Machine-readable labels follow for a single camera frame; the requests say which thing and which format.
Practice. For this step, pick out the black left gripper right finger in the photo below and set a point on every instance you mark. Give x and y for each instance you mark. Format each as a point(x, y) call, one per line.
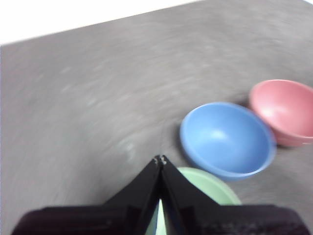
point(195, 218)

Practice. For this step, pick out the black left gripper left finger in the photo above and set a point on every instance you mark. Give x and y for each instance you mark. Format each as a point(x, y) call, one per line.
point(122, 218)

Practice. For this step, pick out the red bowl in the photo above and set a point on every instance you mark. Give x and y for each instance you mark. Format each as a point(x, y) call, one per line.
point(286, 110)

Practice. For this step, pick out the blue bowl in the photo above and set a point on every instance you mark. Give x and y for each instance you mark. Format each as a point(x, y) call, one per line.
point(225, 139)

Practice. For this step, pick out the green bowl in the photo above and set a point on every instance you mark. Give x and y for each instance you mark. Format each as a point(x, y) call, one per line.
point(210, 186)

